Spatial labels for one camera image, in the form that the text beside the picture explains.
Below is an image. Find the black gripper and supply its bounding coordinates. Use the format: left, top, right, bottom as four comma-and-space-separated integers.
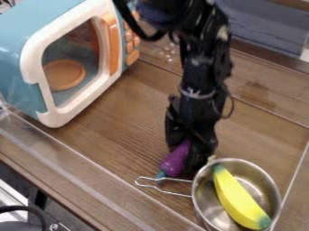
165, 87, 229, 178

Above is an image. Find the black cable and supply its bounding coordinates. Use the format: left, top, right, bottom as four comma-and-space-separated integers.
111, 0, 170, 42

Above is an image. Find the orange microwave turntable plate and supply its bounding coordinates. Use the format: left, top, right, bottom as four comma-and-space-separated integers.
43, 60, 86, 91

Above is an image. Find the purple toy eggplant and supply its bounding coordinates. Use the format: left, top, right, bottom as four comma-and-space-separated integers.
154, 139, 191, 180

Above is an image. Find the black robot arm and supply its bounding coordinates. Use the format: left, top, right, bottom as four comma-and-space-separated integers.
136, 0, 233, 178

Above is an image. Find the blue toy microwave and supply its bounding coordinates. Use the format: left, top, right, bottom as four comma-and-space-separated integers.
0, 0, 140, 127

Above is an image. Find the silver pot with wire handle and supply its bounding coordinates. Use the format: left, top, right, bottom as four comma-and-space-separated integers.
135, 158, 281, 231

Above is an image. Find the yellow toy banana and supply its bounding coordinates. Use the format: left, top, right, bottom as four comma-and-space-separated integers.
213, 164, 272, 230

